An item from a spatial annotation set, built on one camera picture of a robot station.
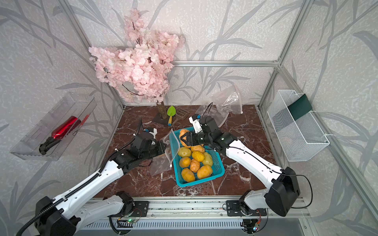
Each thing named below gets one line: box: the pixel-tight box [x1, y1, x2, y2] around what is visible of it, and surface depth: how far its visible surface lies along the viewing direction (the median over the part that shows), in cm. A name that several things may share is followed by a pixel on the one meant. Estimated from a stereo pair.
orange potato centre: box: [189, 158, 201, 173], surface depth 84 cm
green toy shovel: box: [166, 105, 177, 127], surface depth 118 cm
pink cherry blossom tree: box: [88, 8, 185, 120], surface depth 72 cm
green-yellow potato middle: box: [177, 146, 192, 158], surface depth 91 cm
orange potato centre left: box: [179, 156, 192, 168], surface depth 84 cm
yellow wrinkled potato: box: [191, 150, 205, 162], surface depth 85 cm
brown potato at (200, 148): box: [190, 144, 206, 153], surface depth 92 cm
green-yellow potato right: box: [202, 151, 214, 167], surface depth 88 cm
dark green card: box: [287, 93, 313, 121], surface depth 71 cm
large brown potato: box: [196, 164, 213, 179], surface depth 82 cm
